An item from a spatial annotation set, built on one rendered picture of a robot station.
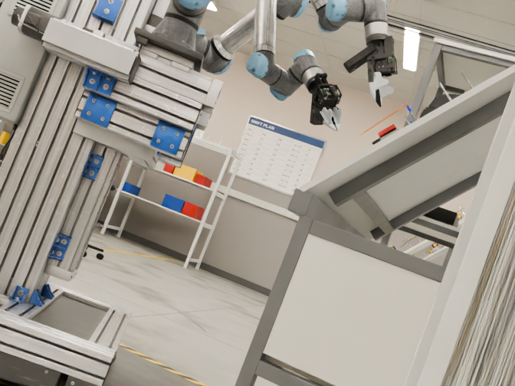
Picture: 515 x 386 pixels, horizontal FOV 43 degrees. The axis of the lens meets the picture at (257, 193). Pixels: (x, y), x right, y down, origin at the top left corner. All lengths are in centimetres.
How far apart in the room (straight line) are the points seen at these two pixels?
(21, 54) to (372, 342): 142
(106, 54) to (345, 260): 90
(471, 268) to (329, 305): 77
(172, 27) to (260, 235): 775
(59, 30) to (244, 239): 796
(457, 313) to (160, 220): 926
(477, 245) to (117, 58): 127
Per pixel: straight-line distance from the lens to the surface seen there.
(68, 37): 203
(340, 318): 176
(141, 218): 1030
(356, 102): 994
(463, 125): 194
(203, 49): 269
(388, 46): 216
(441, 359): 105
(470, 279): 105
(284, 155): 983
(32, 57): 231
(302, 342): 178
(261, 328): 180
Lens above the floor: 69
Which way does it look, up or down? 4 degrees up
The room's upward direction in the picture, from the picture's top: 21 degrees clockwise
